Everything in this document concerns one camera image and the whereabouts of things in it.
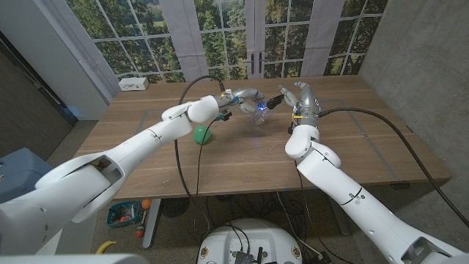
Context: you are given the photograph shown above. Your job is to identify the white power strip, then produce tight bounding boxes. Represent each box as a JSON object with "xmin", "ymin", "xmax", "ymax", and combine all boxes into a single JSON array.
[{"xmin": 118, "ymin": 76, "xmax": 150, "ymax": 92}]

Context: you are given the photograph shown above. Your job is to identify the black round fan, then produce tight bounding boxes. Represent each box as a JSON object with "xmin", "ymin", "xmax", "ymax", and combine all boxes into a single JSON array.
[{"xmin": 160, "ymin": 197, "xmax": 191, "ymax": 219}]

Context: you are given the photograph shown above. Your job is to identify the teal toy basket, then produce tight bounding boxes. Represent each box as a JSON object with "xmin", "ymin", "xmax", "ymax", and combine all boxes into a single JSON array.
[{"xmin": 106, "ymin": 199, "xmax": 142, "ymax": 229}]

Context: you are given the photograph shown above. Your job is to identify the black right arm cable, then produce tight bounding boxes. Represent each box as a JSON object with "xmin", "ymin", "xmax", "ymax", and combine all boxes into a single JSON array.
[{"xmin": 317, "ymin": 106, "xmax": 469, "ymax": 229}]

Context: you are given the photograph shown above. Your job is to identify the white table leg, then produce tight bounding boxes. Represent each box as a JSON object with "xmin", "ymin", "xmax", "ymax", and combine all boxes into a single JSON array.
[{"xmin": 141, "ymin": 197, "xmax": 163, "ymax": 250}]

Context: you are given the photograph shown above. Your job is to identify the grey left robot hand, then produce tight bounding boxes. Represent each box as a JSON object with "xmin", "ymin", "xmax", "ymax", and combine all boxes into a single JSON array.
[{"xmin": 215, "ymin": 87, "xmax": 268, "ymax": 123}]

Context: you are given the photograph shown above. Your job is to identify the printed window backdrop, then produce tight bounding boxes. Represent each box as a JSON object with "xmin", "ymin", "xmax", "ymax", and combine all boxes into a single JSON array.
[{"xmin": 65, "ymin": 0, "xmax": 389, "ymax": 84}]

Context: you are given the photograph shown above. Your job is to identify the colourful toy maraca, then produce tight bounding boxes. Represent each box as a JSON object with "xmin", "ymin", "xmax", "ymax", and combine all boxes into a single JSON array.
[{"xmin": 134, "ymin": 210, "xmax": 147, "ymax": 238}]

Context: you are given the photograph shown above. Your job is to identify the yellow toy banana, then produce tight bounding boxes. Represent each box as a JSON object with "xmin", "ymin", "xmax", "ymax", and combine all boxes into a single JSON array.
[{"xmin": 95, "ymin": 240, "xmax": 117, "ymax": 255}]

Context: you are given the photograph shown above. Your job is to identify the blue storage bin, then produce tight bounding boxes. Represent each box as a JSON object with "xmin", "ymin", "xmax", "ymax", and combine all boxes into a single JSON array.
[{"xmin": 0, "ymin": 147, "xmax": 53, "ymax": 206}]

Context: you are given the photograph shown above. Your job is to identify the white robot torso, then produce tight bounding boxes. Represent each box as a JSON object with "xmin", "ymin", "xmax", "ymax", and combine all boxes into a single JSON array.
[{"xmin": 197, "ymin": 219, "xmax": 303, "ymax": 264}]

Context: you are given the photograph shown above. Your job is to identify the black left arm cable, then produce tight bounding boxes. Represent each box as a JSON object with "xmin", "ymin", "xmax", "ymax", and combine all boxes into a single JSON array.
[{"xmin": 173, "ymin": 75, "xmax": 226, "ymax": 236}]

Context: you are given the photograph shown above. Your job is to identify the green ball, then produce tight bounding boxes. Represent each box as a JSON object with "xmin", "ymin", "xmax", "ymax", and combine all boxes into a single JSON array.
[{"xmin": 193, "ymin": 125, "xmax": 213, "ymax": 145}]

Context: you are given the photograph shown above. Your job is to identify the black spray top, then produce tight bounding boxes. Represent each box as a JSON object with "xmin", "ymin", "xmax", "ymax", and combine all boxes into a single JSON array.
[{"xmin": 266, "ymin": 94, "xmax": 285, "ymax": 111}]

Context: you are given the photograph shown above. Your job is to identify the clear plastic spray bottle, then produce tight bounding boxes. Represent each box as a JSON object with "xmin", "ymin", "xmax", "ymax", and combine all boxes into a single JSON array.
[{"xmin": 251, "ymin": 105, "xmax": 274, "ymax": 128}]

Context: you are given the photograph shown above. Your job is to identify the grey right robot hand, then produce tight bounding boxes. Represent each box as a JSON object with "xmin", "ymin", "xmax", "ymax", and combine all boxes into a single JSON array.
[{"xmin": 278, "ymin": 81, "xmax": 322, "ymax": 135}]

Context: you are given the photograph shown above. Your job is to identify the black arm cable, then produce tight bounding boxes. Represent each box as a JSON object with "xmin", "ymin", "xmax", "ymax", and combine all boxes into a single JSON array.
[
  {"xmin": 317, "ymin": 106, "xmax": 469, "ymax": 229},
  {"xmin": 173, "ymin": 75, "xmax": 226, "ymax": 236}
]

